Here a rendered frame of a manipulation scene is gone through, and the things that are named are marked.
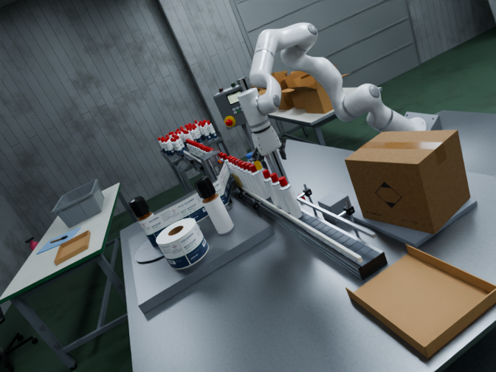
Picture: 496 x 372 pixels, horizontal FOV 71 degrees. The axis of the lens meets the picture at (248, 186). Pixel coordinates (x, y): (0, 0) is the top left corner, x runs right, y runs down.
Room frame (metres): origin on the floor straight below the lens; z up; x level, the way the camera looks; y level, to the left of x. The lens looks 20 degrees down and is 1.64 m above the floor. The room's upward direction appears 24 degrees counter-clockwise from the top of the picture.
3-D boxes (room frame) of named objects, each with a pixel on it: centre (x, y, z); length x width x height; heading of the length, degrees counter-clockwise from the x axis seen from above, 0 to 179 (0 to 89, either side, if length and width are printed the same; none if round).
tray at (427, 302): (0.76, -0.31, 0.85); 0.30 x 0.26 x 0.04; 14
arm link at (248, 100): (1.39, -0.15, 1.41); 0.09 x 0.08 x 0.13; 49
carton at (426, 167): (1.13, -0.55, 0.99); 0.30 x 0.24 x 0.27; 25
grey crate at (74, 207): (3.46, 1.59, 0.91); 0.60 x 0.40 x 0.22; 12
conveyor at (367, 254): (1.72, -0.06, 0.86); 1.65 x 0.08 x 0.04; 14
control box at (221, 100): (1.85, -0.12, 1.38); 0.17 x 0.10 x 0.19; 69
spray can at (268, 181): (1.57, -0.11, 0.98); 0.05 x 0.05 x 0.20
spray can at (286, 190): (1.39, -0.15, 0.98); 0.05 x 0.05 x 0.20
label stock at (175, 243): (1.49, 0.39, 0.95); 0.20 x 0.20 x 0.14
